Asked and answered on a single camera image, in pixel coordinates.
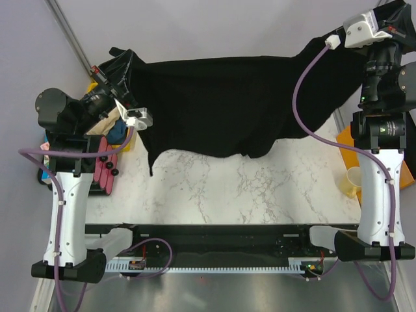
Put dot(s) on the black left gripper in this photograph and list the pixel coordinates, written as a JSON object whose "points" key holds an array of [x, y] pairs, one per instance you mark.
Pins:
{"points": [[117, 70]]}

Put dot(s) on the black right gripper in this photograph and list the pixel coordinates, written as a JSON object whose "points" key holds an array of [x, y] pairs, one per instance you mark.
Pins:
{"points": [[401, 26]]}

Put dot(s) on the black t shirt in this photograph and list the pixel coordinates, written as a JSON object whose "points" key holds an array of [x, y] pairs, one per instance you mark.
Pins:
{"points": [[242, 105]]}

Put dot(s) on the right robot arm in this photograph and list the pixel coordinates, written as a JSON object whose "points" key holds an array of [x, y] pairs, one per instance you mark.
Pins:
{"points": [[378, 129]]}

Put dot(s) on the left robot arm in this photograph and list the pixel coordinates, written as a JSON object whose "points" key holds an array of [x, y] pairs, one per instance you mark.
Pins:
{"points": [[73, 155]]}

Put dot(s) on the blue t shirt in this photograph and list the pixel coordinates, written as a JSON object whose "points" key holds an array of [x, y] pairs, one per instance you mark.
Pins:
{"points": [[118, 133]]}

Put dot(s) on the yellow plastic bin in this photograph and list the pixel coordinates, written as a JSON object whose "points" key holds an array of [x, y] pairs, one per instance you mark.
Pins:
{"points": [[113, 128]]}

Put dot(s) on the blue paperback book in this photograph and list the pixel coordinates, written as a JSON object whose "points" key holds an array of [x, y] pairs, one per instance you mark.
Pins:
{"points": [[44, 176]]}

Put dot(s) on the yellow mug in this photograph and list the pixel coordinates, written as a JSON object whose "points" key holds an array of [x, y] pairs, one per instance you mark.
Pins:
{"points": [[350, 184]]}

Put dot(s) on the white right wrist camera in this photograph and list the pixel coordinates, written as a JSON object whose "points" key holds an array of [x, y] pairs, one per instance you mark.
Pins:
{"points": [[363, 30]]}

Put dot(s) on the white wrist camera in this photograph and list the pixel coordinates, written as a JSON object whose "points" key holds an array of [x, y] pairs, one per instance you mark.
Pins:
{"points": [[139, 118], [363, 30]]}

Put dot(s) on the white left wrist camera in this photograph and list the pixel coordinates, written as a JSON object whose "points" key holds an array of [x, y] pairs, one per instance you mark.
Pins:
{"points": [[139, 118]]}

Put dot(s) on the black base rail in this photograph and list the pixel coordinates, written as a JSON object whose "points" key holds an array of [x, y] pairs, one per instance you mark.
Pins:
{"points": [[224, 245]]}

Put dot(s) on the white slotted cable duct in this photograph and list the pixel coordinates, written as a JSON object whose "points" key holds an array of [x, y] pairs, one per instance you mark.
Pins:
{"points": [[133, 265]]}

